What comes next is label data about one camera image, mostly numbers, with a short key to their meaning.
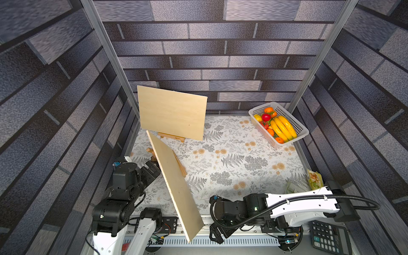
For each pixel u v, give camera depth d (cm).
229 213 48
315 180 83
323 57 87
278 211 44
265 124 107
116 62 90
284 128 100
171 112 103
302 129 103
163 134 104
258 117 109
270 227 73
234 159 97
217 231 55
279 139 100
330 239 68
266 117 107
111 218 37
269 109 111
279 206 44
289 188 84
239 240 78
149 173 54
